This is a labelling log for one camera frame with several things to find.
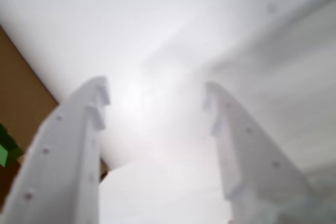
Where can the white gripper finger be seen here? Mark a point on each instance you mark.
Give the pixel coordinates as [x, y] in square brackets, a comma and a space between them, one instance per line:
[249, 155]
[60, 155]

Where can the green cube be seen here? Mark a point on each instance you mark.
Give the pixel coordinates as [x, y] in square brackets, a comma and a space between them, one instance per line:
[8, 150]

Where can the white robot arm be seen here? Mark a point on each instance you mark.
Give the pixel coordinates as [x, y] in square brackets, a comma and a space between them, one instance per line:
[288, 90]

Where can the brown cardboard box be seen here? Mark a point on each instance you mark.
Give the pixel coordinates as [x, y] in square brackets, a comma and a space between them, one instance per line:
[21, 90]

